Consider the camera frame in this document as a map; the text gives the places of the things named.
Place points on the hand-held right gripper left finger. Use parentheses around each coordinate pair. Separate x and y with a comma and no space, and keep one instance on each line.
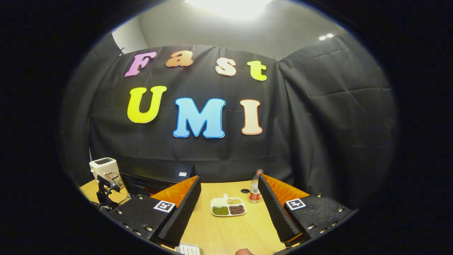
(182,217)

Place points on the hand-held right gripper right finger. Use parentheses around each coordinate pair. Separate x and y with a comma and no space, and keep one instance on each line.
(276,216)

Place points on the black electric oven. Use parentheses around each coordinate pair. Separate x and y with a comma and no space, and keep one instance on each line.
(155,173)

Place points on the clear glass cup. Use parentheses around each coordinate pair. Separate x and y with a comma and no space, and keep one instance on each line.
(115,179)

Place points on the white toaster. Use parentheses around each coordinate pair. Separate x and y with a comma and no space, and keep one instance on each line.
(102,165)

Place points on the white ridged tray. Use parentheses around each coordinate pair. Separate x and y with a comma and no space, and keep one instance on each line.
(188,249)

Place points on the red label water bottle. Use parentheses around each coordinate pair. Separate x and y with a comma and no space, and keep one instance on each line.
(255,189)

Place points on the white divided bean plate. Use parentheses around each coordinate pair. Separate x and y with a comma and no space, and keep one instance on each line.
(219,202)

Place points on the ceiling light panel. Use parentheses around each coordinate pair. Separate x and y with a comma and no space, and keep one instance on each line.
(326,36)

